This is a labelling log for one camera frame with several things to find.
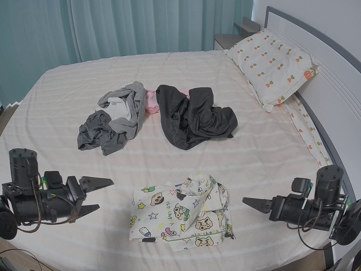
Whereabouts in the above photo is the bed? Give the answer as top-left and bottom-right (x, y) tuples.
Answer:
(0, 6), (361, 271)

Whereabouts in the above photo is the white printed pyjama top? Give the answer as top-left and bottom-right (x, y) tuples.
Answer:
(129, 172), (236, 252)

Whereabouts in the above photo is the black cable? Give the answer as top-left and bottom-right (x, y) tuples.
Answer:
(16, 219), (43, 234)
(297, 225), (333, 250)

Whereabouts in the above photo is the dark grey garment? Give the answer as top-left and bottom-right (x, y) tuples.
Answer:
(77, 110), (129, 156)

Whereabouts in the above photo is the pink garment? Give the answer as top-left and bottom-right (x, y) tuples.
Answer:
(144, 88), (189, 114)

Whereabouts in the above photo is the white garment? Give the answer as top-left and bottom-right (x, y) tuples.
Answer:
(107, 97), (131, 121)

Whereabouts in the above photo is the white printed pillow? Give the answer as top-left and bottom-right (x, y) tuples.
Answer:
(224, 28), (320, 113)

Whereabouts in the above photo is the blue-green curtain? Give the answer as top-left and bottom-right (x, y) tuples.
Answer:
(0, 0), (256, 107)

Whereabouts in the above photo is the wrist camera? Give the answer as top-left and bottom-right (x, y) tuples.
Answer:
(292, 177), (314, 199)
(42, 171), (64, 191)

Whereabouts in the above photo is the light grey garment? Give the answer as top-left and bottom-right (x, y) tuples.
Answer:
(98, 81), (147, 140)

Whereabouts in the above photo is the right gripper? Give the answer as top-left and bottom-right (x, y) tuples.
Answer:
(269, 194), (319, 228)

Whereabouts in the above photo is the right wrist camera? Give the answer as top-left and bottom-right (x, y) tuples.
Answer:
(292, 177), (314, 199)

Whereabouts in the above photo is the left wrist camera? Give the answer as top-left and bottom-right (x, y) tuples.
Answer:
(42, 171), (64, 191)

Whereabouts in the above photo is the black shirt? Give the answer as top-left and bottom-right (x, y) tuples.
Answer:
(156, 84), (238, 151)

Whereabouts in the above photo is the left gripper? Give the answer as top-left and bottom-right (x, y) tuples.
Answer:
(37, 176), (114, 224)

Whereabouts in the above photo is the grey bedside table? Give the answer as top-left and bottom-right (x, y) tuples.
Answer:
(214, 17), (260, 51)

